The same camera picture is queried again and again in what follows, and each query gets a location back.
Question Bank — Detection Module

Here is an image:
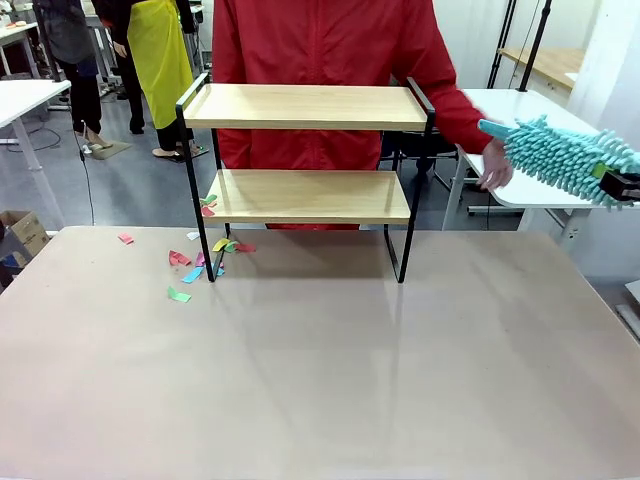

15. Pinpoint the teal microfibre duster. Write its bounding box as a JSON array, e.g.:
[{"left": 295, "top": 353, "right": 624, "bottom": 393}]
[{"left": 477, "top": 114, "right": 640, "bottom": 211}]

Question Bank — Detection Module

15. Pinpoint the left forearm in red sleeve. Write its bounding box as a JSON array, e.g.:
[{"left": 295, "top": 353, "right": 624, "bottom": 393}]
[{"left": 434, "top": 82, "right": 501, "bottom": 156}]

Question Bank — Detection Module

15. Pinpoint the person's left hand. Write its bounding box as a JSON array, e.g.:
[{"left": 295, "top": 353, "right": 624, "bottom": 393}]
[{"left": 474, "top": 137, "right": 515, "bottom": 192}]

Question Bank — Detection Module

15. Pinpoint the light wooden table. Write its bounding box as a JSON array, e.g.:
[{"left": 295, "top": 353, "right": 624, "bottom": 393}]
[{"left": 497, "top": 47, "right": 586, "bottom": 91}]

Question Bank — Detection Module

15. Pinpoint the thick black stand pole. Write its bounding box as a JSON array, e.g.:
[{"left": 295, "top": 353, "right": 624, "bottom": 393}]
[{"left": 518, "top": 0, "right": 554, "bottom": 93}]

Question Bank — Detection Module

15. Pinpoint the black office chair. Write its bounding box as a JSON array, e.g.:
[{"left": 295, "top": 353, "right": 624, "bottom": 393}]
[{"left": 382, "top": 127, "right": 461, "bottom": 201}]

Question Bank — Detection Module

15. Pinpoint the thin black tripod stand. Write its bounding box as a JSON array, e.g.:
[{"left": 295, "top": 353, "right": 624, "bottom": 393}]
[{"left": 487, "top": 0, "right": 519, "bottom": 89}]

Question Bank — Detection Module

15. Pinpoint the person in red jacket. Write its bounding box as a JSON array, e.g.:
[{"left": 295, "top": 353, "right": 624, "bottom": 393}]
[{"left": 212, "top": 0, "right": 501, "bottom": 231}]

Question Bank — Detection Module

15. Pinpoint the person in yellow apron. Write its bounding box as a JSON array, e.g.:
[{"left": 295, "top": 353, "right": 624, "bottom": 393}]
[{"left": 92, "top": 0, "right": 209, "bottom": 162}]

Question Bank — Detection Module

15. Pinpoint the grey floor mat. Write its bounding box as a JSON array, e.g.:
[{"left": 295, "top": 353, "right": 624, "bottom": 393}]
[{"left": 82, "top": 139, "right": 132, "bottom": 160}]

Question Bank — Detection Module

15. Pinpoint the person in dark clothes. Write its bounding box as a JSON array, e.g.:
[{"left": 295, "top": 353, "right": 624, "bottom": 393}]
[{"left": 32, "top": 0, "right": 114, "bottom": 151}]

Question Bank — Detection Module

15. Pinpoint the brown cardboard box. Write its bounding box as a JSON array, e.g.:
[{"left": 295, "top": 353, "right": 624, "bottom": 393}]
[{"left": 0, "top": 209, "right": 51, "bottom": 267}]

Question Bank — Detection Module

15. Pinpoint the white height-adjustable desk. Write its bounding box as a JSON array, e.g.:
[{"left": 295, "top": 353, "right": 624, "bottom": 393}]
[{"left": 0, "top": 78, "right": 72, "bottom": 231}]

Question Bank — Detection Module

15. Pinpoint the small white cluttered desk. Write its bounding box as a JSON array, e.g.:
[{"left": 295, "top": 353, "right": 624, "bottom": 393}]
[{"left": 0, "top": 22, "right": 41, "bottom": 79}]

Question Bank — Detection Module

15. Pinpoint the grey aluminium rail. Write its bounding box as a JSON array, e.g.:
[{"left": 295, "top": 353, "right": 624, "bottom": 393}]
[{"left": 615, "top": 279, "right": 640, "bottom": 346}]

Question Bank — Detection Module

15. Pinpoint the two-tier wooden shelf black frame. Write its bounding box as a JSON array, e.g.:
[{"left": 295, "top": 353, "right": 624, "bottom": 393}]
[{"left": 174, "top": 71, "right": 437, "bottom": 285}]

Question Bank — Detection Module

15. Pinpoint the thin black floor cable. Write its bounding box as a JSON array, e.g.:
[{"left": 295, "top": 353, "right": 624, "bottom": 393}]
[{"left": 74, "top": 119, "right": 97, "bottom": 227}]

